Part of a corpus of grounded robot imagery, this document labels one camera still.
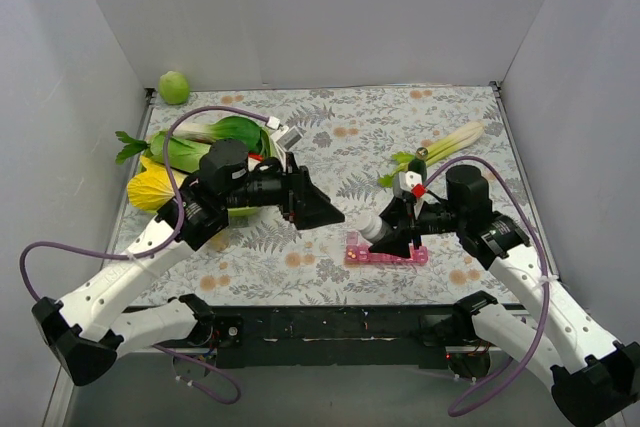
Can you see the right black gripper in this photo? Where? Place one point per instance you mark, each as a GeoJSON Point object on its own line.
{"type": "Point", "coordinates": [413, 220]}

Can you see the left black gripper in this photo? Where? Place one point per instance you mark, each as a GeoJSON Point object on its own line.
{"type": "Point", "coordinates": [292, 194]}

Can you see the white pill bottle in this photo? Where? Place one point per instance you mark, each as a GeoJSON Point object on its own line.
{"type": "Point", "coordinates": [372, 228]}

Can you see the pink weekly pill organizer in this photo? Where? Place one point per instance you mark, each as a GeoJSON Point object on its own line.
{"type": "Point", "coordinates": [357, 253]}

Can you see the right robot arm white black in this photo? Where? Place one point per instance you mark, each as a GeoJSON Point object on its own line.
{"type": "Point", "coordinates": [590, 374]}

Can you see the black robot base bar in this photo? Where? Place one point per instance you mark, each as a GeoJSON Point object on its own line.
{"type": "Point", "coordinates": [422, 336]}

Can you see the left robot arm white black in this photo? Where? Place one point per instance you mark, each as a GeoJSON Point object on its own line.
{"type": "Point", "coordinates": [90, 328]}

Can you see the red chili pepper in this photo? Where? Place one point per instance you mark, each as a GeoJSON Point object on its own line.
{"type": "Point", "coordinates": [255, 157]}

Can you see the green glass bottle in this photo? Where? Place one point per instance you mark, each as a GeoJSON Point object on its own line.
{"type": "Point", "coordinates": [418, 164]}

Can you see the floral table mat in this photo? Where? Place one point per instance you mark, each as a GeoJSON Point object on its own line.
{"type": "Point", "coordinates": [349, 137]}

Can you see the bok choy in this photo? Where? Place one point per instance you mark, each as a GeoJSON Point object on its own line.
{"type": "Point", "coordinates": [230, 127]}

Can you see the celery stalk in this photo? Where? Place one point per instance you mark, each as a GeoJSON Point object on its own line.
{"type": "Point", "coordinates": [443, 148]}

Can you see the green napa cabbage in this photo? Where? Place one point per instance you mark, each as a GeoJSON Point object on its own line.
{"type": "Point", "coordinates": [183, 155]}

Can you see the yellow napa cabbage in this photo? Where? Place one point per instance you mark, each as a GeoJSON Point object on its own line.
{"type": "Point", "coordinates": [150, 188]}

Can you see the round green cabbage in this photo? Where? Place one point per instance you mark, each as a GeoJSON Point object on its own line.
{"type": "Point", "coordinates": [174, 88]}

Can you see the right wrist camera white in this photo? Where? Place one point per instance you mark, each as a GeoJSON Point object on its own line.
{"type": "Point", "coordinates": [408, 182]}

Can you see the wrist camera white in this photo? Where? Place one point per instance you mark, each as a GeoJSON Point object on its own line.
{"type": "Point", "coordinates": [286, 137]}
{"type": "Point", "coordinates": [408, 182]}

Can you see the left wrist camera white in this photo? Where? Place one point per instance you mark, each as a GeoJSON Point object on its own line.
{"type": "Point", "coordinates": [286, 137]}

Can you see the aluminium frame rail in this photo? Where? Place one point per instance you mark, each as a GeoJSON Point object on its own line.
{"type": "Point", "coordinates": [60, 387]}

